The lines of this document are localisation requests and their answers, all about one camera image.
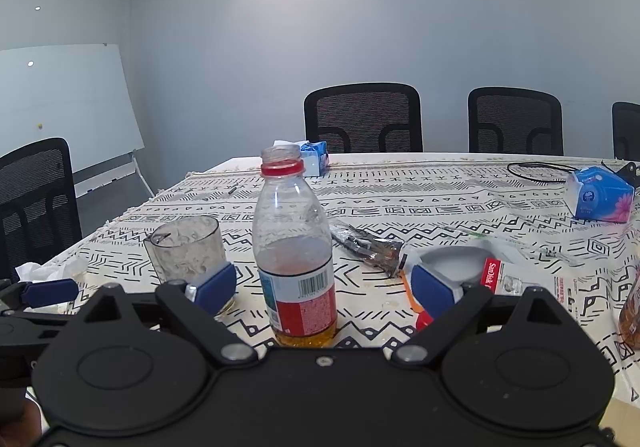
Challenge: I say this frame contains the small black device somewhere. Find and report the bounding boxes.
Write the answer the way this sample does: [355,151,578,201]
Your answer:
[602,160,640,188]

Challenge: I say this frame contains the black mesh office chair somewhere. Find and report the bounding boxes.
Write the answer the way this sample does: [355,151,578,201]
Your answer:
[303,83,424,154]
[612,102,640,162]
[0,137,84,281]
[467,87,565,156]

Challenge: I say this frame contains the small blue tissue pack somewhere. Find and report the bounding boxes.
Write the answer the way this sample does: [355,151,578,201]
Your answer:
[295,140,330,177]

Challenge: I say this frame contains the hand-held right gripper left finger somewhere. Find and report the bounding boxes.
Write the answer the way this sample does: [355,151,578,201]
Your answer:
[75,261,259,364]

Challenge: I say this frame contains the clear package with red card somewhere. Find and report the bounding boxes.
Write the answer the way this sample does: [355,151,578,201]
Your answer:
[399,237,553,300]

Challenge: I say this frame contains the blue floral tissue pack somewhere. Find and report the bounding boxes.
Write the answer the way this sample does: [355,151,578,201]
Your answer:
[566,166,636,223]

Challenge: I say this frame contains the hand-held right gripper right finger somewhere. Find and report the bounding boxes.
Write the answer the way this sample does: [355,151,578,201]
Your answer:
[392,261,584,364]

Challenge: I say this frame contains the brown drink bottle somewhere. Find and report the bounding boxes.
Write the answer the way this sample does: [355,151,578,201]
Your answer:
[619,264,640,353]

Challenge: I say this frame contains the crumpled white tissue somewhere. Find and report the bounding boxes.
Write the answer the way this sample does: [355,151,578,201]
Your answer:
[15,257,90,289]

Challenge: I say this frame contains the clear glass cup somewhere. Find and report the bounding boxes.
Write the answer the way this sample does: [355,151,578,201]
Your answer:
[144,216,236,313]

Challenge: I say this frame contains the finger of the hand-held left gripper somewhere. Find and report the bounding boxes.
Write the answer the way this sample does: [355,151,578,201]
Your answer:
[19,278,80,308]

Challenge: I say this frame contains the white patterned tablecloth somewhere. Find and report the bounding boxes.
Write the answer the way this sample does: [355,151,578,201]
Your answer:
[15,153,640,403]

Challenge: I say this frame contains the clear plastic bottle red label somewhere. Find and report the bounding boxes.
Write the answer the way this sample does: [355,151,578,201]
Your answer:
[252,146,339,351]

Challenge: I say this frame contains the dark snack wrapper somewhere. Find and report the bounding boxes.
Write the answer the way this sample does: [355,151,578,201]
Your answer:
[329,222,407,279]

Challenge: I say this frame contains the white whiteboard on stand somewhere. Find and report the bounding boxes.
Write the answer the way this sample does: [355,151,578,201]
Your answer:
[0,44,157,199]

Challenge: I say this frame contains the black cable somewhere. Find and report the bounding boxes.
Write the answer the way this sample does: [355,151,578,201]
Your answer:
[507,161,584,187]

